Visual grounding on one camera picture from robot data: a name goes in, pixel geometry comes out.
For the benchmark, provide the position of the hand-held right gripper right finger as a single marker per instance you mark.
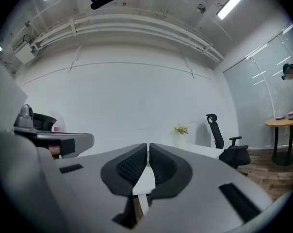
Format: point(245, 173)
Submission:
point(197, 198)

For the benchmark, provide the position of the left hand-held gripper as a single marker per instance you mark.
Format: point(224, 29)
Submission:
point(8, 101)

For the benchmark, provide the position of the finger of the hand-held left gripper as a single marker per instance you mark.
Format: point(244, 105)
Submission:
point(81, 142)

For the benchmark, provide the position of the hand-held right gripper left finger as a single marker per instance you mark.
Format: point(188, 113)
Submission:
point(88, 190)

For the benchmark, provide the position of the person's left hand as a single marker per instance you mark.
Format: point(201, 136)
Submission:
point(55, 150)

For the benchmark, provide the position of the black mesh office chair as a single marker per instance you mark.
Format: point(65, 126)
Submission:
point(43, 122)

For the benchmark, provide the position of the white vase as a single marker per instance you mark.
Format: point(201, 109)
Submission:
point(179, 139)

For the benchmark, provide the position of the black office chair with headrest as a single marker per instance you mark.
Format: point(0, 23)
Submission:
point(227, 144)

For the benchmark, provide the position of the round wooden stool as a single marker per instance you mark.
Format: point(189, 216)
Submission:
point(283, 139)

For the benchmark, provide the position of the frosted glass partition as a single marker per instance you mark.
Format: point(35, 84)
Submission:
point(258, 101)

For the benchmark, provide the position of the small purple object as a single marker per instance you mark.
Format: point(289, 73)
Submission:
point(280, 117)

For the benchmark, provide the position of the white ceiling pipe bundle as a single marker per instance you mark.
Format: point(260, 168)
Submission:
point(127, 29)

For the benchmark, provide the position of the round ceiling sensor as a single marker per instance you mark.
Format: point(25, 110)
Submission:
point(201, 8)

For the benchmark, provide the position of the white wall junction box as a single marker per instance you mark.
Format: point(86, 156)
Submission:
point(25, 53)

